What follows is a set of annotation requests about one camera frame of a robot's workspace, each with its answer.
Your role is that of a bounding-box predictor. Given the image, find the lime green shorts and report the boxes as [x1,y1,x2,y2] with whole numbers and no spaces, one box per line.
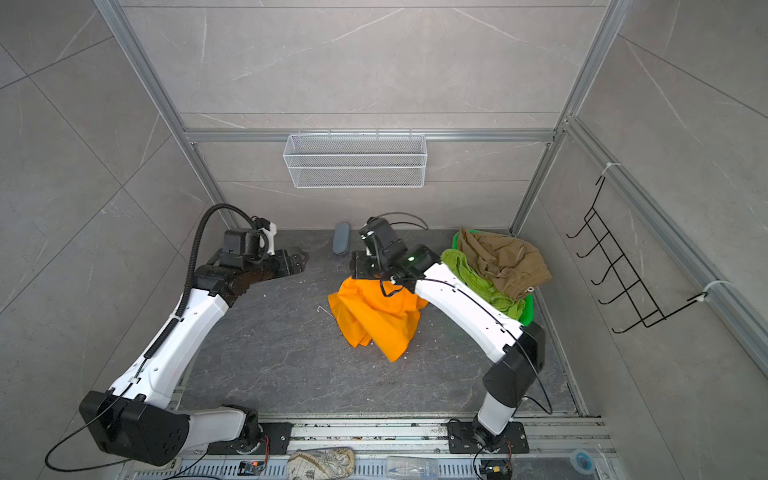
[440,248,529,322]

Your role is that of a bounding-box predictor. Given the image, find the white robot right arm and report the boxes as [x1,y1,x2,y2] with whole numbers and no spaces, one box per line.
[350,216,546,444]

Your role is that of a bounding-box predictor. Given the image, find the green plastic basket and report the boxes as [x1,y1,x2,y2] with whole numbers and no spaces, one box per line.
[451,229,536,328]

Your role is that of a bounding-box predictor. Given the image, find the clear plastic bottle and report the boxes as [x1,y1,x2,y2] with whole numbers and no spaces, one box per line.
[385,456,440,480]

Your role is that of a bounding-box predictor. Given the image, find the black wire hook rack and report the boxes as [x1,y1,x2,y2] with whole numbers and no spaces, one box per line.
[566,176,709,335]

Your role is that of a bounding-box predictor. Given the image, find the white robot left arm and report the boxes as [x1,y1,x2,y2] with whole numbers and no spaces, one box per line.
[79,225,308,466]

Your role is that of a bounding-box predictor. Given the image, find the orange shorts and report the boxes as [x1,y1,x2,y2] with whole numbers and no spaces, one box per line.
[328,278,428,363]

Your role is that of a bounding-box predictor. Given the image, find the small circuit board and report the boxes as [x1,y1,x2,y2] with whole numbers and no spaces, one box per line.
[237,460,267,477]

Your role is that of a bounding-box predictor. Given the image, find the khaki brown shorts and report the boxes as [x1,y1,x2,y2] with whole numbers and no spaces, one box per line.
[456,228,552,300]

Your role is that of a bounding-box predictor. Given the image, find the patterned pouch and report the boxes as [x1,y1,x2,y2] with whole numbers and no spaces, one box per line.
[285,447,356,480]

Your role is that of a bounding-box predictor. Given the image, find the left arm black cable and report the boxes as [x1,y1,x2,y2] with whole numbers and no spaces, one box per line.
[44,203,262,474]

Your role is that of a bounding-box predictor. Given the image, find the blue tape roll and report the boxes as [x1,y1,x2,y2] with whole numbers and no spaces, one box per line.
[570,449,596,476]

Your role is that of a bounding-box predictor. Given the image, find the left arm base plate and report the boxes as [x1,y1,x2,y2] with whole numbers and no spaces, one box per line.
[207,422,293,455]

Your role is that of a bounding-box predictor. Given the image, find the white wire mesh basket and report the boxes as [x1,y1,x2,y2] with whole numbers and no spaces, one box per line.
[283,133,428,189]

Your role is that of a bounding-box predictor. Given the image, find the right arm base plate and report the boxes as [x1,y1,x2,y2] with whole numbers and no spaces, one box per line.
[445,418,530,455]

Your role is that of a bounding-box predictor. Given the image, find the grey oval case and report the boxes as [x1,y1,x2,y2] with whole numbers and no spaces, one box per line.
[332,222,351,256]

